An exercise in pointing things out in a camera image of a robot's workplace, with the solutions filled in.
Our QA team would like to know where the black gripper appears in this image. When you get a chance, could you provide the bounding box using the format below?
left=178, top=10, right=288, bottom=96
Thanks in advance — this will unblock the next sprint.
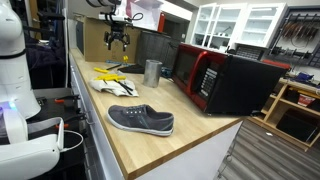
left=103, top=20, right=131, bottom=53

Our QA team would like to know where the black tool stand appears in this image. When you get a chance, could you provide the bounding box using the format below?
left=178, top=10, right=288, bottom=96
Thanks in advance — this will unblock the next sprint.
left=116, top=63, right=146, bottom=75

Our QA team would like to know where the brown cardboard box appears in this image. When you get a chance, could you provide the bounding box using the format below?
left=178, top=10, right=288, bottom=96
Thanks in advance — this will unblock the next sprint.
left=75, top=14, right=140, bottom=64

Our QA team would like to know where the grey fabric bin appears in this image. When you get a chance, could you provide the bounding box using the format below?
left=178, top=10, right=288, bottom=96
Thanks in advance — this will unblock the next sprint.
left=135, top=29, right=181, bottom=70

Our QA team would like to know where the white cloth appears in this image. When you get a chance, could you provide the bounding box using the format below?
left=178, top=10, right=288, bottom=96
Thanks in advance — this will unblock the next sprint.
left=88, top=71, right=140, bottom=98

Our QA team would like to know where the grey metal cylinder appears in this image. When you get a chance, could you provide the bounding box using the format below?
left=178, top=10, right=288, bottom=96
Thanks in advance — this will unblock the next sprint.
left=142, top=59, right=164, bottom=89

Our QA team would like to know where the red upright panel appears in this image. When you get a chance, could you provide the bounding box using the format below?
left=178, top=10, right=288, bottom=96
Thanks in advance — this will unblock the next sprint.
left=157, top=12, right=166, bottom=34

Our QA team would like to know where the teal fabric bag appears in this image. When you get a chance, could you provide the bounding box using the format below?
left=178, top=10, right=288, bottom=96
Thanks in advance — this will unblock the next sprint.
left=161, top=66, right=173, bottom=80

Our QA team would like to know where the grey sneaker with white sole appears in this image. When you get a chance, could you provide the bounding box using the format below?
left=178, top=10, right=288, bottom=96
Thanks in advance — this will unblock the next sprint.
left=106, top=103, right=175, bottom=137

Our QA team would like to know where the white glass door cabinet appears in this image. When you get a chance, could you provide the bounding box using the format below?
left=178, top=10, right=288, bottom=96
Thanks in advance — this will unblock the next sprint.
left=190, top=2, right=288, bottom=53

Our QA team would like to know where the red and black microwave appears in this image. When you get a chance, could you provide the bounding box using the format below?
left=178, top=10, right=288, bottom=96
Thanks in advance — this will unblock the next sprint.
left=171, top=42, right=290, bottom=116

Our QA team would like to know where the black grid crate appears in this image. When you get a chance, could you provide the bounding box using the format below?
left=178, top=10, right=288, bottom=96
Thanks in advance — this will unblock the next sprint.
left=234, top=43, right=268, bottom=62

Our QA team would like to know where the wooden shelf unit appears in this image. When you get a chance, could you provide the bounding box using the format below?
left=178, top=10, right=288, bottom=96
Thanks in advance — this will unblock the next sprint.
left=247, top=77, right=320, bottom=153

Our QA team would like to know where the black pegboard tool rack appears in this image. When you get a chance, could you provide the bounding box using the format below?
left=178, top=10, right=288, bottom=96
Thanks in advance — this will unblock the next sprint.
left=266, top=5, right=320, bottom=70

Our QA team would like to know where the blue device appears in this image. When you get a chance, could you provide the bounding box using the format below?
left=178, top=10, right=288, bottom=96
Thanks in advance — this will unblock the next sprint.
left=294, top=71, right=315, bottom=85

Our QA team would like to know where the red box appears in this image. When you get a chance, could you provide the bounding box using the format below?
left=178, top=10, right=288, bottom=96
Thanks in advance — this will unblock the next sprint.
left=297, top=93, right=316, bottom=108

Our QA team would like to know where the black clamp with orange handle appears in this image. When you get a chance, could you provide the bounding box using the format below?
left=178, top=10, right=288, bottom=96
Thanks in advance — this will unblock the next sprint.
left=54, top=112, right=88, bottom=130
left=54, top=94, right=81, bottom=105

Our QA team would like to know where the white cable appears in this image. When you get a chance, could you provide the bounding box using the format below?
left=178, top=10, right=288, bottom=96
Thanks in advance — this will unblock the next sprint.
left=60, top=129, right=85, bottom=153

